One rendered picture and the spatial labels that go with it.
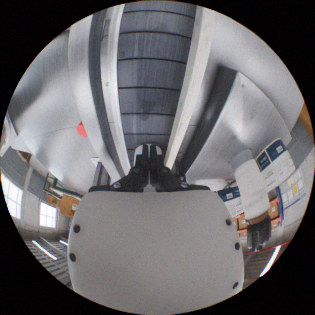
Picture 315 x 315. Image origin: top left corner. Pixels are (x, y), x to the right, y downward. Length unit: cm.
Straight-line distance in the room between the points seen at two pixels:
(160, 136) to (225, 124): 12
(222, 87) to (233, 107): 4
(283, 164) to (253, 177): 18
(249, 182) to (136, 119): 28
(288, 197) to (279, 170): 402
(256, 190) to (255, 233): 11
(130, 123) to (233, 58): 23
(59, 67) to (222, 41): 29
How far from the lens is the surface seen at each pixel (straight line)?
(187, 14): 16
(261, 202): 29
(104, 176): 32
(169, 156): 16
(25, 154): 415
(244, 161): 30
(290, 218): 478
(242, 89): 19
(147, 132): 16
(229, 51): 23
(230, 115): 19
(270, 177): 42
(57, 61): 26
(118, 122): 16
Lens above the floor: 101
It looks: 36 degrees down
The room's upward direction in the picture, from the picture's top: 176 degrees clockwise
